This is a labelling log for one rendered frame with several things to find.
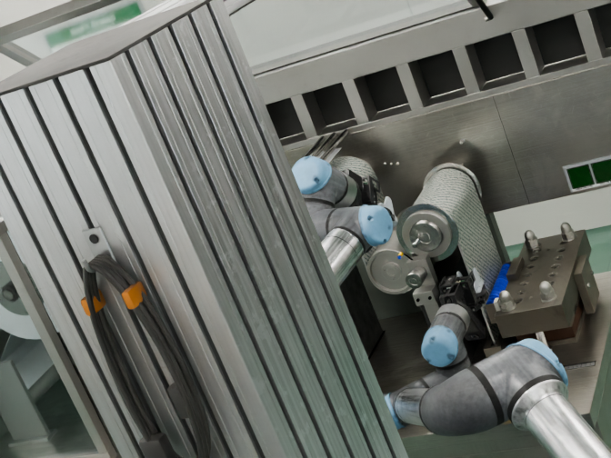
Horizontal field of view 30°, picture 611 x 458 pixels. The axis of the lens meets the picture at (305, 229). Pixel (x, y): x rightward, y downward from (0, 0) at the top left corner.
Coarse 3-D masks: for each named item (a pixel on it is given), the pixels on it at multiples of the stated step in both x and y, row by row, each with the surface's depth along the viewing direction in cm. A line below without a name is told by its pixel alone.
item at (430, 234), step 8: (416, 224) 262; (424, 224) 261; (432, 224) 260; (416, 232) 262; (424, 232) 262; (432, 232) 261; (440, 232) 261; (424, 240) 263; (432, 240) 262; (440, 240) 261; (424, 248) 264; (432, 248) 263
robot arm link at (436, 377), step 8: (464, 360) 241; (440, 368) 242; (448, 368) 241; (456, 368) 241; (464, 368) 241; (424, 376) 245; (432, 376) 243; (440, 376) 242; (448, 376) 242; (432, 384) 241
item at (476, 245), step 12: (480, 204) 282; (480, 216) 280; (468, 228) 271; (480, 228) 279; (468, 240) 269; (480, 240) 277; (492, 240) 285; (468, 252) 267; (480, 252) 275; (492, 252) 283; (468, 264) 266; (480, 264) 273; (492, 264) 281; (480, 276) 271; (492, 276) 279; (492, 288) 277
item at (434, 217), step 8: (416, 216) 262; (424, 216) 261; (432, 216) 260; (440, 216) 261; (408, 224) 263; (440, 224) 261; (408, 232) 264; (448, 232) 261; (408, 240) 265; (448, 240) 262; (416, 248) 265; (440, 248) 263; (432, 256) 265
